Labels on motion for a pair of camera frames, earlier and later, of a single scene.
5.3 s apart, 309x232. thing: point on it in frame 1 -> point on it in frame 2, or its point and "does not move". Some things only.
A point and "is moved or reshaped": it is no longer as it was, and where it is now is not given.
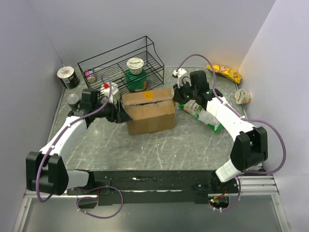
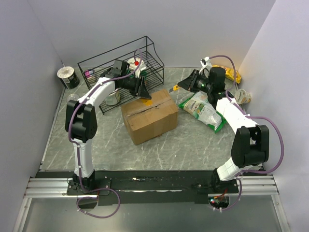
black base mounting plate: x=114 y=186 does not move
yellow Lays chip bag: x=231 y=74 does not move
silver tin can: x=72 y=100 does not move
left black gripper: x=117 y=116 -> x=143 y=92
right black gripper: x=177 y=96 -> x=189 y=83
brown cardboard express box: x=149 y=110 is moved or reshaped
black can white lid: x=68 y=77 does not move
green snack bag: x=190 y=107 does not move
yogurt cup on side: x=241 y=96 does not move
